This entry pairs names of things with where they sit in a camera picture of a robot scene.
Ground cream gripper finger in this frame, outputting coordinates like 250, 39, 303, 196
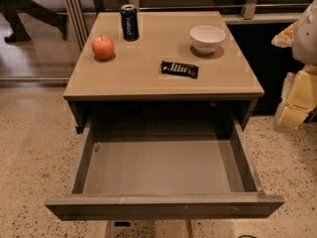
273, 65, 317, 133
271, 22, 297, 48

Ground black rxbar chocolate bar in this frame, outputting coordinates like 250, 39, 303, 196
160, 60, 199, 79

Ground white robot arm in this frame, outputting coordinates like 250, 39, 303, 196
271, 0, 317, 133

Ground tan cabinet with top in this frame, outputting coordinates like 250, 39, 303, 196
64, 11, 264, 127

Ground open grey top drawer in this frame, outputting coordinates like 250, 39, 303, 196
45, 117, 284, 221

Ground white ceramic bowl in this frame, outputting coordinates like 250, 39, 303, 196
190, 26, 226, 55

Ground blue soda can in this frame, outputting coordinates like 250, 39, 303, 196
120, 4, 139, 41

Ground red apple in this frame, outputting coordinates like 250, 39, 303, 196
91, 36, 114, 60

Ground walking person legs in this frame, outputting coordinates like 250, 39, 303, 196
0, 0, 68, 44

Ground metal railing frame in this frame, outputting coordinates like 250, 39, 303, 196
75, 0, 313, 39

